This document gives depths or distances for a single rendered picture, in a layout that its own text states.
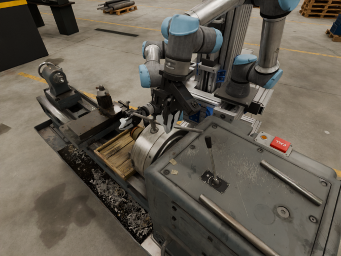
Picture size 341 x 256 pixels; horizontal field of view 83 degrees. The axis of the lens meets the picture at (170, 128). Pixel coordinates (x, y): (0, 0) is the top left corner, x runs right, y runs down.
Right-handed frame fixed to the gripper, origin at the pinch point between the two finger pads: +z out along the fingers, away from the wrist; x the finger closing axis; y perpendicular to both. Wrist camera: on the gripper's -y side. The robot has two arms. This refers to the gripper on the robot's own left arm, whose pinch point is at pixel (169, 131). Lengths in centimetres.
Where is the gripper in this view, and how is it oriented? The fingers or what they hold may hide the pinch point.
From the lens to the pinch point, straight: 67.4
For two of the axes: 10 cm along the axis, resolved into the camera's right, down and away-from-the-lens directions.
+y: -7.5, -4.5, 4.9
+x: -6.4, 3.0, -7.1
